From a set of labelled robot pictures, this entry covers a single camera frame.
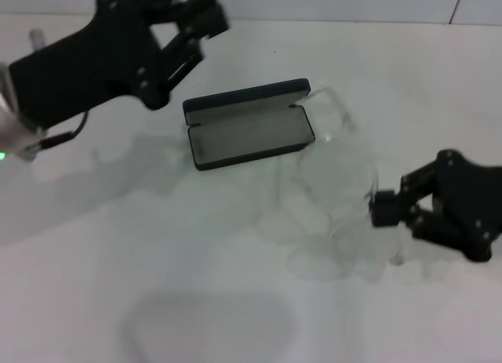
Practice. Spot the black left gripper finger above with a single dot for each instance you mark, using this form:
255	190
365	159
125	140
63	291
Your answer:
215	22
184	0

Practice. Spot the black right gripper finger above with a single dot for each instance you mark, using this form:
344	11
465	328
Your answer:
388	216
419	180

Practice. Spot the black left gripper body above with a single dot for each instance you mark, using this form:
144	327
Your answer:
86	69

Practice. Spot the clear white glasses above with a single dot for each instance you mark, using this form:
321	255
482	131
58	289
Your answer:
337	175

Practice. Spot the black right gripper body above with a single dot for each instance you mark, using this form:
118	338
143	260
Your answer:
470	206

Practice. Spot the black glasses case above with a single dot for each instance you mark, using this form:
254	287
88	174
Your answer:
251	137

